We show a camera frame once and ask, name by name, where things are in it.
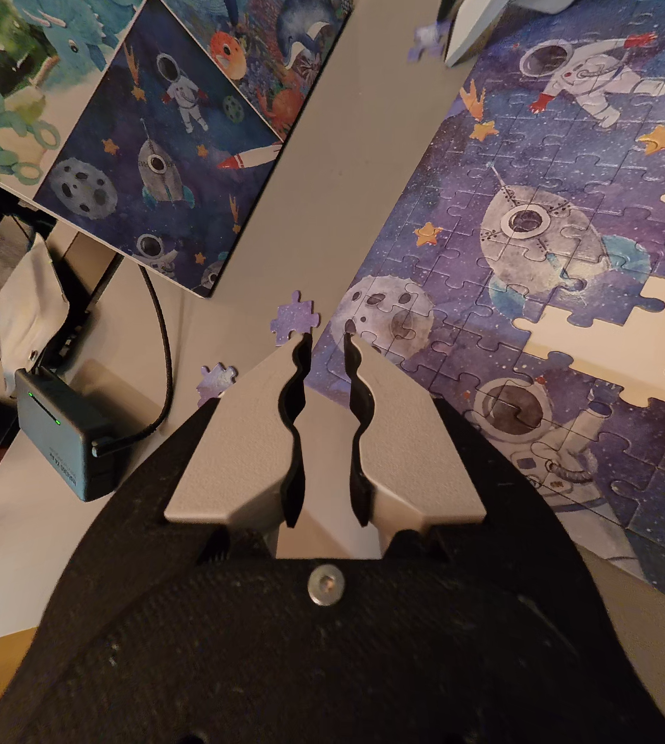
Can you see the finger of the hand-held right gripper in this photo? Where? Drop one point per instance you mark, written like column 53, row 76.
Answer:
column 472, row 26
column 541, row 4

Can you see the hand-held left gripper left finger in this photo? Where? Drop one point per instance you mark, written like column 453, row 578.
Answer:
column 233, row 465

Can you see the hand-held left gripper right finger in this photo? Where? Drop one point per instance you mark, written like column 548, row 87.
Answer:
column 419, row 465

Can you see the purple jigsaw puzzle piece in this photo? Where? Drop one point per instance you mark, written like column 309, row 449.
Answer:
column 425, row 38
column 296, row 319
column 216, row 383

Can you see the space jigsaw puzzle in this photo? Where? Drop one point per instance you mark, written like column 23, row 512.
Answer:
column 541, row 145

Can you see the black battery charger case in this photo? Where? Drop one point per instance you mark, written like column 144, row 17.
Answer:
column 65, row 442

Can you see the puzzle box lid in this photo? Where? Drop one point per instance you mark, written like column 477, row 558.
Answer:
column 164, row 145

